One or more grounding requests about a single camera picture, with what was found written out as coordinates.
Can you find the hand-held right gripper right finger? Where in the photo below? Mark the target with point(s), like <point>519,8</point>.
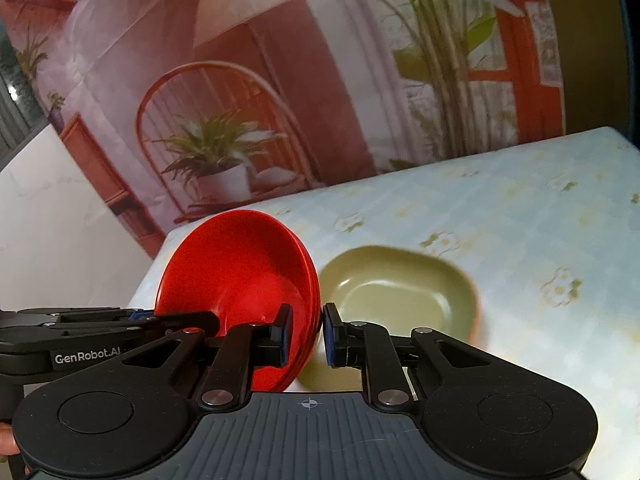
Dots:
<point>329,335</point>

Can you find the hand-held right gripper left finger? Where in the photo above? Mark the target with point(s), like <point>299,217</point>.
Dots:
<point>284,332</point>

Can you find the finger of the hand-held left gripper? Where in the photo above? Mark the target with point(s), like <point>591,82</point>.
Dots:
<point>100,314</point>
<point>150,326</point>

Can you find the red bowl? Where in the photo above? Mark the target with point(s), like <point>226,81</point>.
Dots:
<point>235,260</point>
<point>315,305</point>

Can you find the light green plate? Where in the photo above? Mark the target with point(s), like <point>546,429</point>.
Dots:
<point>395,285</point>

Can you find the orange bowl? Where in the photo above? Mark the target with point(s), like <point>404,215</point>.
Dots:
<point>476,310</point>

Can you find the person's left hand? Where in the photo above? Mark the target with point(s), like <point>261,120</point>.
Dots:
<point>6,442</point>

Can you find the floral tablecloth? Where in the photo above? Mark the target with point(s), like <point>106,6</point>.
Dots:
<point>525,210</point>

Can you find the printed backdrop cloth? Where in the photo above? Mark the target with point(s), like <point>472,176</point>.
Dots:
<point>350,60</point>

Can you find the teal curtain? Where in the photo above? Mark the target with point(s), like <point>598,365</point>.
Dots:
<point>631,60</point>

